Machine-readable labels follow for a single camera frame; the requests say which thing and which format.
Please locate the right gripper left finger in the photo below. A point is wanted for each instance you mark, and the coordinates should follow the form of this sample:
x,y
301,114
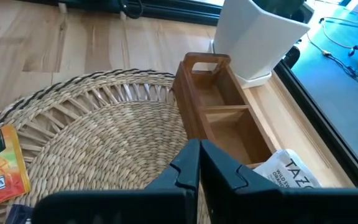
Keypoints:
x,y
172,205

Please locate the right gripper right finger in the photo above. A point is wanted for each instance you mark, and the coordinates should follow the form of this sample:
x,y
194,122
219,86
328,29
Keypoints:
x,y
235,202

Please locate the white Tazo tea packet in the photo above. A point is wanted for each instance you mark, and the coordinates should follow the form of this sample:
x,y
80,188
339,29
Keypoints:
x,y
284,174

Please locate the brown wooden tea box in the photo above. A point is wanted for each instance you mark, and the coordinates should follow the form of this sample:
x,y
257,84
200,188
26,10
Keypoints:
x,y
219,109

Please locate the dark foil tea packet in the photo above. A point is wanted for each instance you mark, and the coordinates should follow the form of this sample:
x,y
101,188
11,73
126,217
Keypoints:
x,y
17,214

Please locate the orange Ahmad tea packet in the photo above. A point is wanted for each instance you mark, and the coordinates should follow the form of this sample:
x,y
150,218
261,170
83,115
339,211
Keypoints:
x,y
2,174

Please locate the white hexagonal planter pot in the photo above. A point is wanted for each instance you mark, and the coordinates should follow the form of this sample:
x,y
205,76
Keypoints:
x,y
253,40

